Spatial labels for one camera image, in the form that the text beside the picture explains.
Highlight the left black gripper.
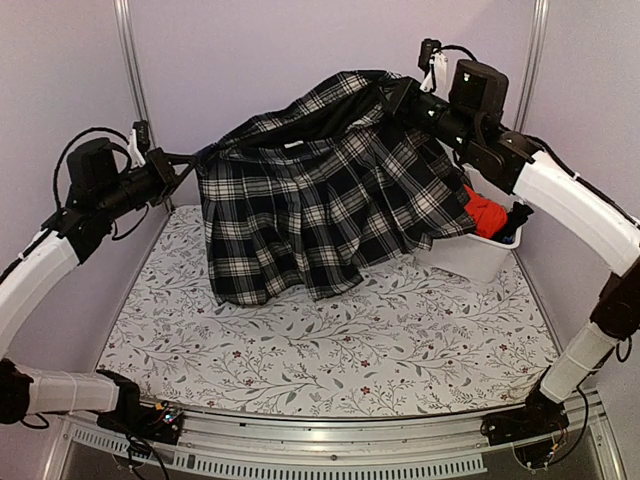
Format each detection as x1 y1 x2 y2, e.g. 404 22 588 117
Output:
96 146 197 220

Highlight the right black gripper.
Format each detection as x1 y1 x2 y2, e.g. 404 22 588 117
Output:
377 74 480 154

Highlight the black white plaid skirt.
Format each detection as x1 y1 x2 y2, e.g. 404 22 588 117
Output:
196 70 475 306

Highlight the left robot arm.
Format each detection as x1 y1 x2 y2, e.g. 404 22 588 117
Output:
1 137 196 434

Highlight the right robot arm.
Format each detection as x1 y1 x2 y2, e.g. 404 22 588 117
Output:
388 59 639 436

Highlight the white plastic laundry bin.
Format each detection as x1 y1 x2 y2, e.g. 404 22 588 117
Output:
415 180 521 283

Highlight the red orange garment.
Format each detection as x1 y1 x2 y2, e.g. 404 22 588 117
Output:
465 185 508 239

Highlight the black garment in bin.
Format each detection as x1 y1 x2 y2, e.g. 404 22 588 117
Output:
504 202 534 236

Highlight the floral patterned table mat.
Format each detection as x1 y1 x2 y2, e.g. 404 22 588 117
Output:
99 206 557 417

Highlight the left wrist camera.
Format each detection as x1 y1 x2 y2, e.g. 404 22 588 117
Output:
127 120 151 166

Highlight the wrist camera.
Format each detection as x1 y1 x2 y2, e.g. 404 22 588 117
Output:
417 38 448 93
127 120 151 166

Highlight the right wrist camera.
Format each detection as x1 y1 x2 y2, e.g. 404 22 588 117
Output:
417 38 448 93

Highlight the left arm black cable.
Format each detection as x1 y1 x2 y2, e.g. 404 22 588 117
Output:
52 127 134 211

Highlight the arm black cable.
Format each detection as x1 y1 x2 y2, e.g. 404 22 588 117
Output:
52 127 134 211
442 43 481 61

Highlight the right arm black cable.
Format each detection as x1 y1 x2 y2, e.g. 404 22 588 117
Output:
442 43 481 61

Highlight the right aluminium frame post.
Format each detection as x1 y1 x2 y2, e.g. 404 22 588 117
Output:
514 0 550 132

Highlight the aluminium frame post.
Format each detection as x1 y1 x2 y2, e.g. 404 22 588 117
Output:
514 0 550 132
113 0 151 123

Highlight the left aluminium frame post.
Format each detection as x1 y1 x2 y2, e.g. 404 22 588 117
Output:
113 0 151 123

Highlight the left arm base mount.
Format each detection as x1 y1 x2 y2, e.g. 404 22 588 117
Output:
97 369 184 445

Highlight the aluminium front rail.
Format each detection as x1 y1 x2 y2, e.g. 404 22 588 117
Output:
43 389 632 479

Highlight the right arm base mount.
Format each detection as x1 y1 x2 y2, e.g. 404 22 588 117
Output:
480 388 569 446

